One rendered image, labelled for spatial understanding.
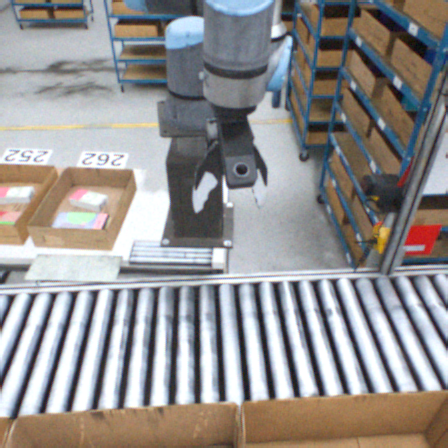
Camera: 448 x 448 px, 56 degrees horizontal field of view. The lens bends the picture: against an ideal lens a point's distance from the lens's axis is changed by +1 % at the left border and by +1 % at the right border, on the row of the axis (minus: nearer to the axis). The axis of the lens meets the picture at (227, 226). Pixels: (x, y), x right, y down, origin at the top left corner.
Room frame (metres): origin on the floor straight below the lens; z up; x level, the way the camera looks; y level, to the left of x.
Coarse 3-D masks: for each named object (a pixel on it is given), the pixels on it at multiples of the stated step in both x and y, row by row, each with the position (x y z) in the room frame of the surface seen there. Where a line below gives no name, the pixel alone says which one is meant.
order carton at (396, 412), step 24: (240, 408) 0.36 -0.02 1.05; (264, 408) 0.38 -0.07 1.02; (288, 408) 0.38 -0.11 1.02; (312, 408) 0.38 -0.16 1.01; (336, 408) 0.39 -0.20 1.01; (360, 408) 0.39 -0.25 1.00; (384, 408) 0.39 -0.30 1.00; (408, 408) 0.39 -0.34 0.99; (432, 408) 0.40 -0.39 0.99; (264, 432) 0.38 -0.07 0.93; (288, 432) 0.38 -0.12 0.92; (312, 432) 0.38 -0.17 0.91; (336, 432) 0.38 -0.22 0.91; (360, 432) 0.39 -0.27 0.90; (384, 432) 0.39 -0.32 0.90; (408, 432) 0.39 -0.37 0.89; (432, 432) 0.38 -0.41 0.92
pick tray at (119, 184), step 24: (72, 168) 1.47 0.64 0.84; (96, 168) 1.47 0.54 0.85; (120, 168) 1.46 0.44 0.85; (48, 192) 1.29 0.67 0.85; (72, 192) 1.42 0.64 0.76; (96, 192) 1.42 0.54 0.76; (120, 192) 1.42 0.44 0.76; (48, 216) 1.24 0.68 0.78; (120, 216) 1.22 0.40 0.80; (48, 240) 1.10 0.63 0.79; (72, 240) 1.09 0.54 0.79; (96, 240) 1.08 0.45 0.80
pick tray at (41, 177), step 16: (0, 176) 1.50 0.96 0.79; (16, 176) 1.49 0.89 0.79; (32, 176) 1.49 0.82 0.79; (48, 176) 1.41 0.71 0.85; (0, 208) 1.31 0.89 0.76; (16, 208) 1.31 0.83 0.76; (32, 208) 1.23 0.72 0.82; (0, 224) 1.11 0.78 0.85; (16, 224) 1.12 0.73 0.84; (0, 240) 1.11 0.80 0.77; (16, 240) 1.11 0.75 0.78
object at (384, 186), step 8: (368, 176) 1.05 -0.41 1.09; (376, 176) 1.04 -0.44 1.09; (384, 176) 1.04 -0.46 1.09; (392, 176) 1.05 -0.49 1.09; (360, 184) 1.05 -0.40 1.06; (368, 184) 1.01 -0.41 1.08; (376, 184) 1.01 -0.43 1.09; (384, 184) 1.01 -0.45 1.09; (392, 184) 1.01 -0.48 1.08; (368, 192) 1.00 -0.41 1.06; (376, 192) 1.00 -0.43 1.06; (384, 192) 1.00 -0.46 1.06; (392, 192) 1.00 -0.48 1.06; (400, 192) 1.00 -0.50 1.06; (376, 200) 1.03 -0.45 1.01; (384, 200) 1.02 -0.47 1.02; (392, 200) 1.02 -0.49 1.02
